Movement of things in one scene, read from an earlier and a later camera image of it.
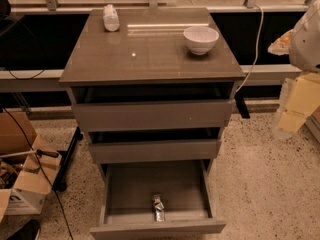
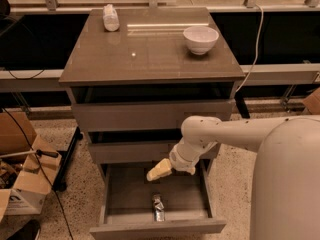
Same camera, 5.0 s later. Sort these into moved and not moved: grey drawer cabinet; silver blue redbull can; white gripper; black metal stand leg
Moved: white gripper
Not moved: grey drawer cabinet; black metal stand leg; silver blue redbull can
